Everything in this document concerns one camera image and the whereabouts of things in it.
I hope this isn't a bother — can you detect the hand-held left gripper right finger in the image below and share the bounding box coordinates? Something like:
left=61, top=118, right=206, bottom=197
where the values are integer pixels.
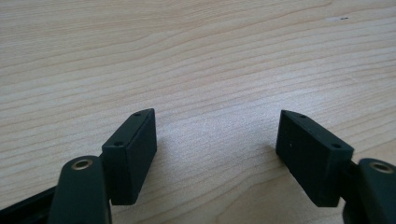
left=275, top=109, right=355, bottom=208

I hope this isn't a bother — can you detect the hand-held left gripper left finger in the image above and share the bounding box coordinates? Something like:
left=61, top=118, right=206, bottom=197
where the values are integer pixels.
left=101, top=107, right=158, bottom=206

